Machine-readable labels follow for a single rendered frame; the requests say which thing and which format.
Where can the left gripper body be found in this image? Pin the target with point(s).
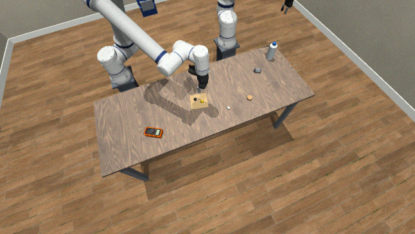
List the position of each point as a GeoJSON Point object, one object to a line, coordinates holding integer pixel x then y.
{"type": "Point", "coordinates": [289, 3]}

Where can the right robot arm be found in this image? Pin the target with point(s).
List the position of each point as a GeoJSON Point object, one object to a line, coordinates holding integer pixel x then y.
{"type": "Point", "coordinates": [129, 38]}

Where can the orange digital multimeter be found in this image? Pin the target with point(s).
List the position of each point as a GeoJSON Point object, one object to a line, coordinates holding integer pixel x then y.
{"type": "Point", "coordinates": [153, 132]}

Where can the tan flat mat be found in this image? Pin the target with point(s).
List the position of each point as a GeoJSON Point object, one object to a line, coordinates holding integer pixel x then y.
{"type": "Point", "coordinates": [197, 104]}

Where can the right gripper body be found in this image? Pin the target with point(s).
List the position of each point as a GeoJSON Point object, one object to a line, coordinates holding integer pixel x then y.
{"type": "Point", "coordinates": [202, 77]}

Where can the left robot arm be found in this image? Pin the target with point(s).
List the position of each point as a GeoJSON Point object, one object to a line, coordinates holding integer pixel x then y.
{"type": "Point", "coordinates": [227, 22]}

